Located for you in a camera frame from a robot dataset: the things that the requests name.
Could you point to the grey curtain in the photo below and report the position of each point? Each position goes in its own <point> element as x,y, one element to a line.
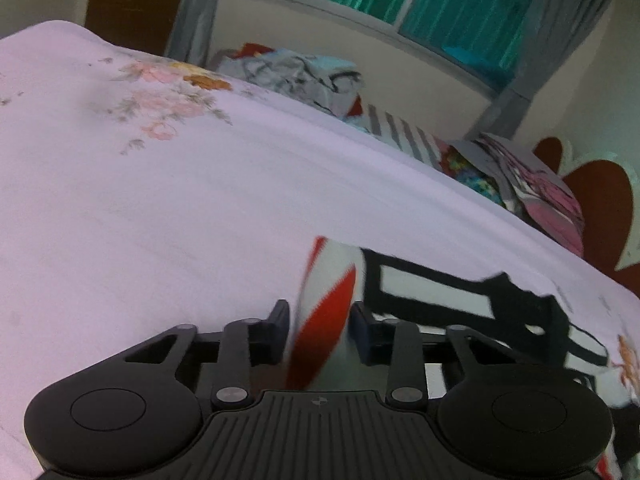
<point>202,5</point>
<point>560,20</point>

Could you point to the pink floral bedsheet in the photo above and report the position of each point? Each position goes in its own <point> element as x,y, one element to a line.
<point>150,220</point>

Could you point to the grey white printed cloth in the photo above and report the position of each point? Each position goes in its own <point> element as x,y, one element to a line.
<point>295,77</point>

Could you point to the grey white striped cloth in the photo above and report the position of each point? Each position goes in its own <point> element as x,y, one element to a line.
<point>400,132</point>

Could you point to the colourful floral cloth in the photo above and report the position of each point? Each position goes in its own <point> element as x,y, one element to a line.
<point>470,172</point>

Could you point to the red white black striped sweater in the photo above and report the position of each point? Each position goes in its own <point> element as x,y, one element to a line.
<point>330,280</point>

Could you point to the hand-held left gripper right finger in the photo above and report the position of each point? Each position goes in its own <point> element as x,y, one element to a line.
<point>361,334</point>

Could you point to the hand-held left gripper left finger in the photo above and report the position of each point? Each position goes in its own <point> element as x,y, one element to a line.
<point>278,336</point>

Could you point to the window with teal glass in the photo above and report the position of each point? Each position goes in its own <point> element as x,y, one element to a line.
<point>440,5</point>

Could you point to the red white scalloped headboard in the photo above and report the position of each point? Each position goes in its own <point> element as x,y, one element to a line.
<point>600,200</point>

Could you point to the stack of pink grey clothes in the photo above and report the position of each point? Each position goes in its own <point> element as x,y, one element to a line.
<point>545,195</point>

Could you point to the brown wooden door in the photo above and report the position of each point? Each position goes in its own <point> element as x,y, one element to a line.
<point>135,0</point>

